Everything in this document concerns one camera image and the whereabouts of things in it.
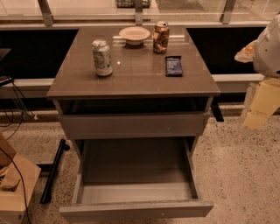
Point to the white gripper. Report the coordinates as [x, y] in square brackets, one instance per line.
[269, 53]

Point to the white green 7up can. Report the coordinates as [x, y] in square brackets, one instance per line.
[102, 60]

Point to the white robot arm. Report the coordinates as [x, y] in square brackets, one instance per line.
[267, 51]

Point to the brown patterned soda can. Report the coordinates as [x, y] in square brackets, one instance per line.
[160, 37]

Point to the grey drawer cabinet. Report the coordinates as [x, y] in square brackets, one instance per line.
[138, 84]

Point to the open grey middle drawer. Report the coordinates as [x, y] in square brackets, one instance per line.
[132, 179]

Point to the closed grey top drawer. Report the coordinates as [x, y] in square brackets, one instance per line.
[133, 126]

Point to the black metal leg right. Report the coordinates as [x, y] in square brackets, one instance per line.
[216, 110]

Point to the dark blue snack packet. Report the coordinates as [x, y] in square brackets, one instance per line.
[173, 66]

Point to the white shallow bowl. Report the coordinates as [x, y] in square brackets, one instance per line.
[134, 36]

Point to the black metal floor bar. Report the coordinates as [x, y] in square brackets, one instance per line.
[52, 169]

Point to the cardboard box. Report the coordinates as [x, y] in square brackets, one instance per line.
[19, 176]

